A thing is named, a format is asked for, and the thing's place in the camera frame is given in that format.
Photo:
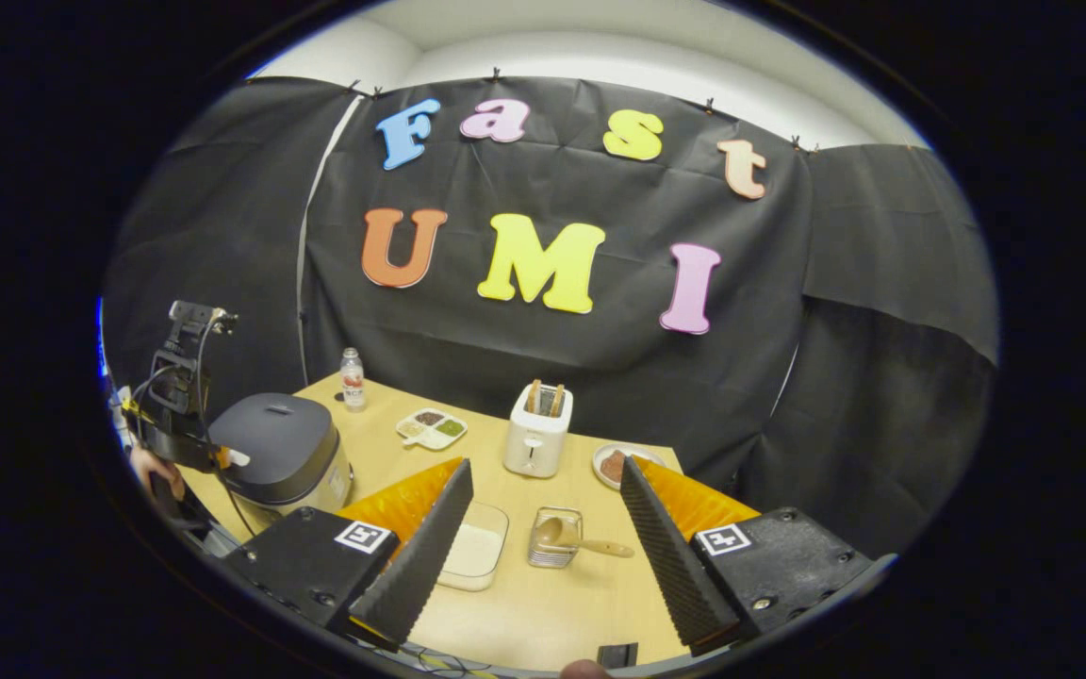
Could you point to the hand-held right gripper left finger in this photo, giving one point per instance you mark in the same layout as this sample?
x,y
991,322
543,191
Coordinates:
x,y
420,575

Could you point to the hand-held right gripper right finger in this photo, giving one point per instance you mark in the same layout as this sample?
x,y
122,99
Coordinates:
x,y
670,566

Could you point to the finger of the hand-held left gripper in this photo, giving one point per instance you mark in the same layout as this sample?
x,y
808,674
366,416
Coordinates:
x,y
220,459

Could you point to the clear box of rice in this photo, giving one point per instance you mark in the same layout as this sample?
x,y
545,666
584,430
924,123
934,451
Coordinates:
x,y
477,552

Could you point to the dark grey rice cooker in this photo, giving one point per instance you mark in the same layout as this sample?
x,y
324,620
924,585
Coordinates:
x,y
279,443

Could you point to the white round plate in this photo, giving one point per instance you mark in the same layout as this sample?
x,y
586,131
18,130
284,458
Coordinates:
x,y
600,476

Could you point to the brown meat piece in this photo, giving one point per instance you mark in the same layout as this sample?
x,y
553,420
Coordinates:
x,y
613,466

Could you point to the white divided grain dish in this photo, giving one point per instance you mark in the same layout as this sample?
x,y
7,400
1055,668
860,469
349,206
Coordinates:
x,y
430,429

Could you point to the small clear bottle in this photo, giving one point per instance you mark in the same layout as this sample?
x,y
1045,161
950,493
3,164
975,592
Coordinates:
x,y
353,377

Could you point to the white toaster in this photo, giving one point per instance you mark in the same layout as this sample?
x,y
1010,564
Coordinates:
x,y
535,443

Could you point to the toast slice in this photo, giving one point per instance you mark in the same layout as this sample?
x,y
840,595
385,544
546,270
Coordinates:
x,y
556,401
534,396

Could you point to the black backdrop cloth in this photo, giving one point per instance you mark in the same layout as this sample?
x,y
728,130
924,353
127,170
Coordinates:
x,y
552,358

